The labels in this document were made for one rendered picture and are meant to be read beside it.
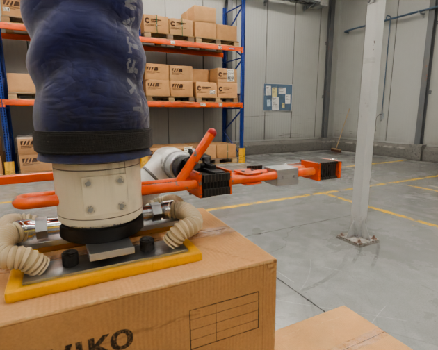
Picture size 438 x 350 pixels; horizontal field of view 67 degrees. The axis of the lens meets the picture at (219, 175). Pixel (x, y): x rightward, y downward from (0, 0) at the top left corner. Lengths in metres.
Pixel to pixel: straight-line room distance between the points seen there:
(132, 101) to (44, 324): 0.39
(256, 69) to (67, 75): 10.44
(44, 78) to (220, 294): 0.50
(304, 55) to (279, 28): 1.29
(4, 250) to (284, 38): 11.39
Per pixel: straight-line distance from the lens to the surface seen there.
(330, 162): 0.97
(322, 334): 1.44
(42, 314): 0.60
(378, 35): 3.78
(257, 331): 0.76
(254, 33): 11.11
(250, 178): 0.82
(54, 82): 0.64
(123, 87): 0.64
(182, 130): 9.75
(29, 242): 0.76
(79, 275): 0.65
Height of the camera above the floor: 1.37
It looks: 11 degrees down
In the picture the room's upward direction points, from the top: straight up
